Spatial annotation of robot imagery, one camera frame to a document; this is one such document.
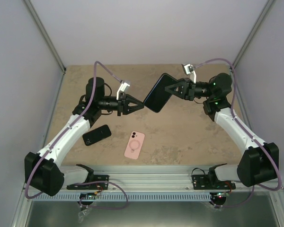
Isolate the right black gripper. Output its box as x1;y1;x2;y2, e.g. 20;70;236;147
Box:
164;78;214;102

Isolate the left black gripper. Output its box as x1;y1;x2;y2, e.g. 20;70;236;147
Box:
98;93;144;116

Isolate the black phone with blue edge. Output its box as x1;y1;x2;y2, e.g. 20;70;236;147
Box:
143;73;177;113

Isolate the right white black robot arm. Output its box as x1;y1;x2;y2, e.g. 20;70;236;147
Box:
165;73;280;189

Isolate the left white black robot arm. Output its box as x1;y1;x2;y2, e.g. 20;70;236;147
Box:
24;77;144;199

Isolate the pink phone case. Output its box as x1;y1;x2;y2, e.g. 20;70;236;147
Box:
124;131;145;160

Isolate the black phone on table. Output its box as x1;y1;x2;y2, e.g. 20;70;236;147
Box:
82;124;112;146

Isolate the left circuit board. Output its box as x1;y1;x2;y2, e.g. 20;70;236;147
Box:
79;192;101;200

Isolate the circuit board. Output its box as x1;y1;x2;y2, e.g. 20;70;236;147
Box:
212;192;230;199
79;192;101;200

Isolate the right circuit board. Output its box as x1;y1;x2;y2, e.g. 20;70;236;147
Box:
212;192;230;199

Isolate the clear plastic bag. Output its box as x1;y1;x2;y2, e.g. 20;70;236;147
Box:
78;207;91;223

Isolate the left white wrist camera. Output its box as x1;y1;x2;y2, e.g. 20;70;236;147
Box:
116;80;130;100

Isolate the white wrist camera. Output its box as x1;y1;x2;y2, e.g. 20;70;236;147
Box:
116;80;130;100
182;64;196;83

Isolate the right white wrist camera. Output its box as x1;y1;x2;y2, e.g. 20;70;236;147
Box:
182;64;196;83

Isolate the aluminium rail frame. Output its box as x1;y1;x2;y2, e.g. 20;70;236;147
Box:
22;165;284;191

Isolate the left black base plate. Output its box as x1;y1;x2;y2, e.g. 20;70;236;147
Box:
66;174;109;190

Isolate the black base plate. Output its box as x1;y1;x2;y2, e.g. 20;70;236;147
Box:
66;174;109;190
192;175;231;190

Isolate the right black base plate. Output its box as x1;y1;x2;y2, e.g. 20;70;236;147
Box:
192;175;231;190

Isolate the right corner aluminium post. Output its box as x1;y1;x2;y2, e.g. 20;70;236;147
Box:
232;0;276;67

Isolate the corner aluminium post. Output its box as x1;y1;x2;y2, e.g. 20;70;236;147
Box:
23;0;66;73
232;0;276;67

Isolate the grey slotted cable duct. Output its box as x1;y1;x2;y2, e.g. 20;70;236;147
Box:
34;192;213;201

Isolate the left corner aluminium post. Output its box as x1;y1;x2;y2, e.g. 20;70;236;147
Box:
23;0;66;73

